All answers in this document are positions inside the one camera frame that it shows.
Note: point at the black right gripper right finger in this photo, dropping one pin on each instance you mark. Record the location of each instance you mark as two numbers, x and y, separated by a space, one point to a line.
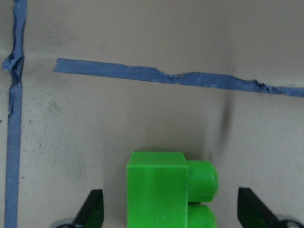
253 213

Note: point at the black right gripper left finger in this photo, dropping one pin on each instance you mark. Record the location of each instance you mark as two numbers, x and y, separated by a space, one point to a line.
91 214

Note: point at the green block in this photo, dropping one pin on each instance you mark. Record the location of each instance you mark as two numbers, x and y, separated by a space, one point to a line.
165 190

